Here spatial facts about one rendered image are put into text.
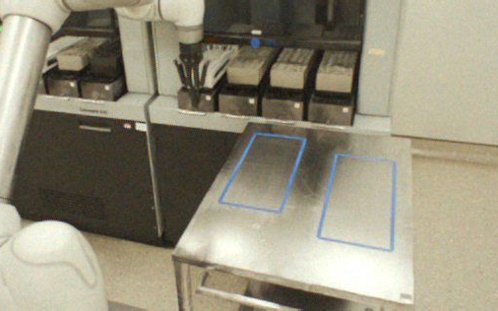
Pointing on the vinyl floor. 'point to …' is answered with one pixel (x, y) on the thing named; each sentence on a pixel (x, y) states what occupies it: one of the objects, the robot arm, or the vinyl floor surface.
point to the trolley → (306, 222)
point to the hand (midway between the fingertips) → (194, 96)
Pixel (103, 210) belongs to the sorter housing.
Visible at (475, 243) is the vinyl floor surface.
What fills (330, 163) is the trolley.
